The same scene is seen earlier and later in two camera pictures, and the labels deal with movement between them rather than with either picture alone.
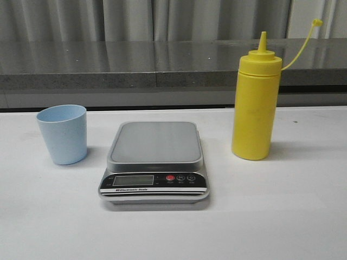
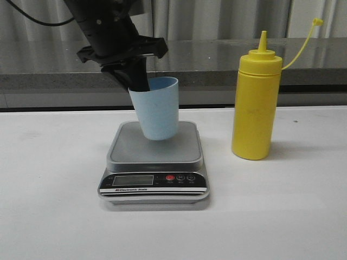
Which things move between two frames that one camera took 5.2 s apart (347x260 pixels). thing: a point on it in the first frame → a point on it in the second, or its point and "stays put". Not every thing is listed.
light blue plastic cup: [65, 127] → [158, 108]
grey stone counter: [165, 73] stays put
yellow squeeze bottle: [258, 87] stays put
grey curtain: [169, 20] stays put
